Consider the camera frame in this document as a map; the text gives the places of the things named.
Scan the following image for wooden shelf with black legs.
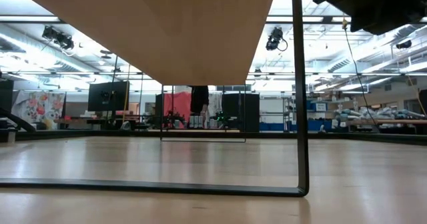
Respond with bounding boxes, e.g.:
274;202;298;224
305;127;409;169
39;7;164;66
0;0;311;197

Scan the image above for white patterned cloth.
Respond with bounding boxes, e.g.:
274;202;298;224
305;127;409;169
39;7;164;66
208;93;224;129

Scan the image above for person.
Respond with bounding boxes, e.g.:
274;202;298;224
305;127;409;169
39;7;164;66
189;85;210;129

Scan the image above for black cabinet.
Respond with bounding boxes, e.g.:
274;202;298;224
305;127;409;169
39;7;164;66
222;93;261;133

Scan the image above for orange-red draped cloth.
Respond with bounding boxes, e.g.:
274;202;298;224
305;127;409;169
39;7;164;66
163;92;193;129

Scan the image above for blue storage bins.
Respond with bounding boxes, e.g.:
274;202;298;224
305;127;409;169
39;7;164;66
259;119;334;133

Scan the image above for metal storage rack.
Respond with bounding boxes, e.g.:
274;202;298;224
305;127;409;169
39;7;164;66
282;95;334;133

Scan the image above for black computer monitor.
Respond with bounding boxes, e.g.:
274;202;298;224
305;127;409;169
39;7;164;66
87;81;130;113

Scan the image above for background desk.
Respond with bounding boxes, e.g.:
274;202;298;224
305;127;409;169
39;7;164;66
53;116;151;131

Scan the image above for cluttered background workbench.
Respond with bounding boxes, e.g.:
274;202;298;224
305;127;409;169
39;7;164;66
333;105;427;135

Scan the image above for floral patterned cloth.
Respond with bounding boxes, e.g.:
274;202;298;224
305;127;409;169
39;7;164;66
11;90;67;131

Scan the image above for black upright panel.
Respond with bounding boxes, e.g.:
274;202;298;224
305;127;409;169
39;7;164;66
0;79;15;115

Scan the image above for black ceiling-mounted camera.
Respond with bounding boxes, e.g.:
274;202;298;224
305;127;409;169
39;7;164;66
266;26;288;52
41;25;75;51

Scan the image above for black aluminium table frame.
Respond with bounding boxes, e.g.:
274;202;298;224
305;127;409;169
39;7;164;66
0;129;427;147

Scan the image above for yellow hanging cord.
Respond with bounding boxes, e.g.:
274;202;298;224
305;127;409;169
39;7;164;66
342;17;381;130

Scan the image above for black curved cable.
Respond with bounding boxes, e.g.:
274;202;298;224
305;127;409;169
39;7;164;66
0;107;37;133

